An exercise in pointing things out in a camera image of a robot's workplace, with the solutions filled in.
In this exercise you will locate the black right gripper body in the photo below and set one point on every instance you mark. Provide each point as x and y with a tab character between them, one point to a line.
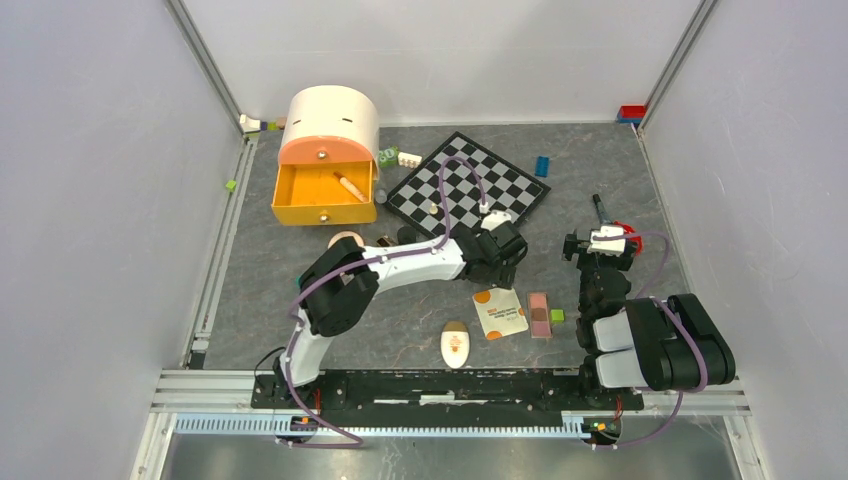
590	263

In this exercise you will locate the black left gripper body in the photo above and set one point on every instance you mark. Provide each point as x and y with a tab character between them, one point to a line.
500	273

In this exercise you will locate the wooden handle makeup brush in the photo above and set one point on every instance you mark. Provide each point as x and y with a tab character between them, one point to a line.
350	187

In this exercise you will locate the yellow drawer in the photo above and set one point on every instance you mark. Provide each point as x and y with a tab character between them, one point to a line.
310	195

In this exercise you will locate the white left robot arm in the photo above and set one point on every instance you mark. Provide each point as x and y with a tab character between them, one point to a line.
337	289

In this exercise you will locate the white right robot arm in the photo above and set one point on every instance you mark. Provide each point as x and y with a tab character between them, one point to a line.
634	341

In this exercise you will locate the red letter D toy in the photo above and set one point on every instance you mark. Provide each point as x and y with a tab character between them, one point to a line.
632	230

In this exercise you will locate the white orange sachet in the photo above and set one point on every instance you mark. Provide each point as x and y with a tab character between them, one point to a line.
500	313

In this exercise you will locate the black tube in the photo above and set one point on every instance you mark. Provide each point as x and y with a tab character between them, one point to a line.
601	212

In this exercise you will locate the black grey chessboard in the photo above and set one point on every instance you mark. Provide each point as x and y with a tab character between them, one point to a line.
456	176

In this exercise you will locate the pink brown blush palette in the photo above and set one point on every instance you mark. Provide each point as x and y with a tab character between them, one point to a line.
540	325

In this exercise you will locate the black round cap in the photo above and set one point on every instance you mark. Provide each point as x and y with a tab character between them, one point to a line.
406	235

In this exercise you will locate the blue lego brick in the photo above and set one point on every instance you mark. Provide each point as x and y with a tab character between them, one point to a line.
541	168

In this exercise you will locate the white lego brick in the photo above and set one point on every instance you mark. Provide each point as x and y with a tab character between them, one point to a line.
408	160

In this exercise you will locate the round pink compact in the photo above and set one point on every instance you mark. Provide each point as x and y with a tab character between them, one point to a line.
357	238

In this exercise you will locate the green toy block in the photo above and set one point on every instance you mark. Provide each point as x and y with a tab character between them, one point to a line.
388	156

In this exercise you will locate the red blue bricks corner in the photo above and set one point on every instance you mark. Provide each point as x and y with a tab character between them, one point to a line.
631	114

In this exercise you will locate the white round drawer organizer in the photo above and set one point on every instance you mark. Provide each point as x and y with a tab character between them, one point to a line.
333	110

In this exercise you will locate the black mounting rail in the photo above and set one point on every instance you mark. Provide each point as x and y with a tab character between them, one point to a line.
458	398

